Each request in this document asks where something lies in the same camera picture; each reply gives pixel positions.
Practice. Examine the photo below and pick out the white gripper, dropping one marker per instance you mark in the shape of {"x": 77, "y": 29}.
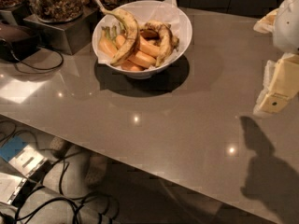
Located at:
{"x": 287, "y": 27}

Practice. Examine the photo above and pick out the curved brown spotted banana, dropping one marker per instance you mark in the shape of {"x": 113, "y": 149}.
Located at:
{"x": 167, "y": 41}

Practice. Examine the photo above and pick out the yellow banana bunch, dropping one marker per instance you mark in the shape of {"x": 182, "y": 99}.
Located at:
{"x": 141, "y": 59}

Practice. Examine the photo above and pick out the white bowl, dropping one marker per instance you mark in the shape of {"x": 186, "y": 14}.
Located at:
{"x": 183, "y": 28}

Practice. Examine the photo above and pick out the long spotted banana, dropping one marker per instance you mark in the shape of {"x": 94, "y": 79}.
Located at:
{"x": 130, "y": 24}

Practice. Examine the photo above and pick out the metal stand box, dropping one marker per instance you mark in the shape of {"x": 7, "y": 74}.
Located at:
{"x": 68, "y": 37}

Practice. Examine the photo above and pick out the dark round appliance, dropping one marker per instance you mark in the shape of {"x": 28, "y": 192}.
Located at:
{"x": 17, "y": 42}

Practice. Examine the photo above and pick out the blue and white device box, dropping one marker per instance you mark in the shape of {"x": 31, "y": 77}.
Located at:
{"x": 22, "y": 156}

